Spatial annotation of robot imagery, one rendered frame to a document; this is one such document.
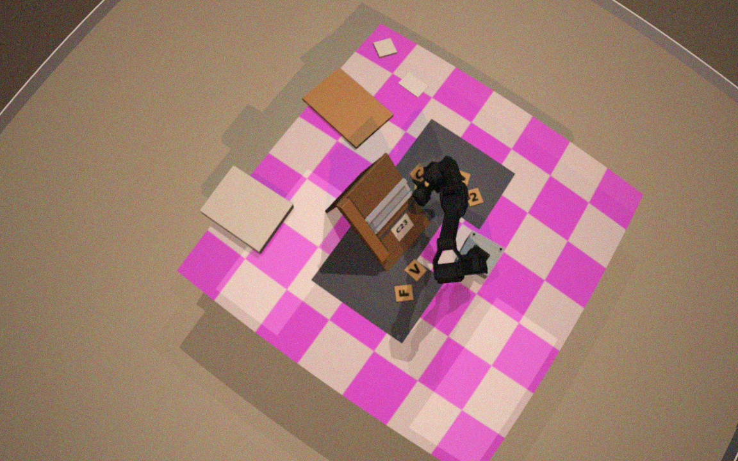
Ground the cream paper label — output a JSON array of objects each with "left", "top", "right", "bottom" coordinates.
[{"left": 391, "top": 213, "right": 414, "bottom": 241}]

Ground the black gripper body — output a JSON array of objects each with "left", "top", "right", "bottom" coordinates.
[{"left": 413, "top": 156, "right": 453, "bottom": 206}]

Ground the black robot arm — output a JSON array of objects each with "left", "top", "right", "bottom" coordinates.
[{"left": 423, "top": 159, "right": 490, "bottom": 284}]

